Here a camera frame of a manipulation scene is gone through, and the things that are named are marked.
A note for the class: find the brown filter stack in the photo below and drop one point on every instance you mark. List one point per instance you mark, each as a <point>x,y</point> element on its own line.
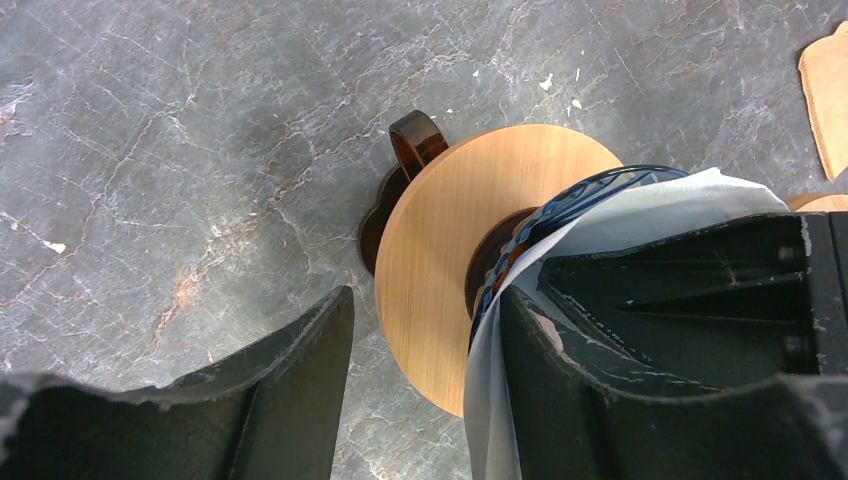
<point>823,72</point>

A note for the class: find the white paper coffee filter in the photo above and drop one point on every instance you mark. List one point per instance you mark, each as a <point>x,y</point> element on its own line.
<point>631,218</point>

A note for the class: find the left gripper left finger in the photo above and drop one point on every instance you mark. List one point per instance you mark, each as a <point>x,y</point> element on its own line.
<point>268,411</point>

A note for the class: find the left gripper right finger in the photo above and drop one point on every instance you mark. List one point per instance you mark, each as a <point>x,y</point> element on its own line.
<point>584,411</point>

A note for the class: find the wooden ring dripper holder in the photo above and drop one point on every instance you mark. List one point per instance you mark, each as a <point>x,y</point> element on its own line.
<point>818,202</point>

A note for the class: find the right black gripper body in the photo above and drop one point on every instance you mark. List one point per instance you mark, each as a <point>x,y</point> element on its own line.
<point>724,305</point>

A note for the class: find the small blue ribbed dripper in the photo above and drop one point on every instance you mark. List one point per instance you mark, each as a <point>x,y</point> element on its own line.
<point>501,247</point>

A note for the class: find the brown amber glass dripper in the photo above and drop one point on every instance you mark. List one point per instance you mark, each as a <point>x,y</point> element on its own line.
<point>416,141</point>

